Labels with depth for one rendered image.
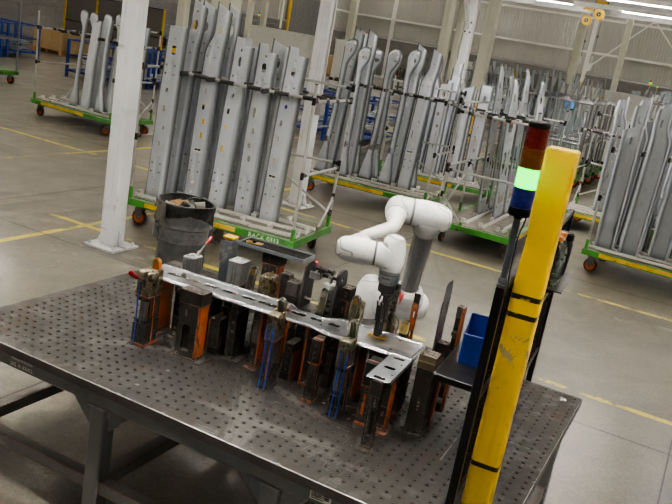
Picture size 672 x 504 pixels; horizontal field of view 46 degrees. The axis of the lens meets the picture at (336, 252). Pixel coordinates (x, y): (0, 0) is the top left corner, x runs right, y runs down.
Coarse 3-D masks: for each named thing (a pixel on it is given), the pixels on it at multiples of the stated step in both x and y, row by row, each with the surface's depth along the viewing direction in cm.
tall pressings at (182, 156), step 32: (192, 32) 807; (224, 32) 798; (192, 64) 813; (224, 64) 824; (256, 64) 793; (288, 64) 776; (160, 96) 801; (192, 96) 842; (224, 96) 831; (256, 96) 792; (160, 128) 806; (192, 128) 848; (256, 128) 796; (288, 128) 783; (160, 160) 812; (192, 160) 826; (224, 160) 813; (256, 160) 802; (288, 160) 794; (160, 192) 820; (192, 192) 831; (224, 192) 821; (256, 192) 813
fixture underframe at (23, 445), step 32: (0, 352) 355; (64, 384) 340; (0, 416) 389; (96, 416) 334; (128, 416) 326; (32, 448) 358; (96, 448) 337; (160, 448) 380; (192, 448) 313; (96, 480) 341; (256, 480) 304; (288, 480) 294; (544, 480) 402
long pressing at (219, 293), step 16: (176, 272) 385; (192, 272) 388; (208, 288) 371; (224, 288) 375; (240, 288) 378; (240, 304) 359; (256, 304) 361; (272, 304) 365; (288, 304) 369; (288, 320) 351; (304, 320) 352; (336, 320) 359; (336, 336) 341; (368, 336) 347; (384, 336) 350; (400, 336) 352; (384, 352) 333; (400, 352) 335; (416, 352) 338
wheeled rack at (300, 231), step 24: (192, 72) 807; (264, 72) 836; (288, 96) 764; (312, 96) 779; (312, 120) 729; (336, 168) 818; (144, 216) 821; (216, 216) 794; (240, 216) 811; (288, 216) 824; (288, 240) 760; (312, 240) 841
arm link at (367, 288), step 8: (360, 280) 426; (368, 280) 421; (376, 280) 421; (360, 288) 422; (368, 288) 419; (376, 288) 419; (368, 296) 420; (376, 296) 420; (368, 304) 421; (376, 304) 421; (368, 312) 422
